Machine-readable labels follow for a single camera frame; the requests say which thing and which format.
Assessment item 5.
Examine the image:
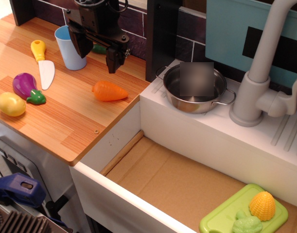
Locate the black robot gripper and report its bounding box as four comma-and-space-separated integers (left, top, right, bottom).
64, 0, 129, 74

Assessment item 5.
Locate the orange toy carrot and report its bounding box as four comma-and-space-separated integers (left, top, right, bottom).
92, 81, 128, 101

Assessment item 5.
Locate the stainless steel pot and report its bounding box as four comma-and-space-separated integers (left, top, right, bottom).
156, 62, 236, 114

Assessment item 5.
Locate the green toy cucumber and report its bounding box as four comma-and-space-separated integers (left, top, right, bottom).
91, 44, 106, 54

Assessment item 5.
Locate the light blue plastic cup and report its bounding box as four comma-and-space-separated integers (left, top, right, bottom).
54, 25, 87, 70

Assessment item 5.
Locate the purple toy eggplant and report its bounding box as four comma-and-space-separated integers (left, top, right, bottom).
12, 73, 46, 105

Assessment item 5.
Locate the yellow toy potato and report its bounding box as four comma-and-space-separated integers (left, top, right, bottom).
0, 92, 26, 117

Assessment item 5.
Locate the white toy sink basin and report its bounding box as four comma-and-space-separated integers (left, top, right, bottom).
70, 79, 297, 233

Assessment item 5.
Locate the grey toy oven front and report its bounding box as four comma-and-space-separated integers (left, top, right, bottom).
0, 135, 75, 221

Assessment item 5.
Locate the teal panel with black square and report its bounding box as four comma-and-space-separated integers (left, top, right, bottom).
205, 0, 297, 87

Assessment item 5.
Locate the blue clamp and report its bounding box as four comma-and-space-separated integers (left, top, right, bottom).
0, 173, 46, 208

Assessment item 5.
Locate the grey toy faucet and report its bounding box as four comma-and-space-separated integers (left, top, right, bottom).
229, 0, 297, 127

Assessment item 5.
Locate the green plastic cutting board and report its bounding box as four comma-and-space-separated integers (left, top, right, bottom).
199, 184, 288, 233

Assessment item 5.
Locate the yellow toy corn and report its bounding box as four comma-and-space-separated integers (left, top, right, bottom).
249, 191, 276, 221

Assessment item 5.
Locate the light green toy broccoli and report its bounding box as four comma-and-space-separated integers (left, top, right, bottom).
232, 210, 263, 233

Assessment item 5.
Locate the yellow handled toy knife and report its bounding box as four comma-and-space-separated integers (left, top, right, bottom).
31, 40, 55, 90

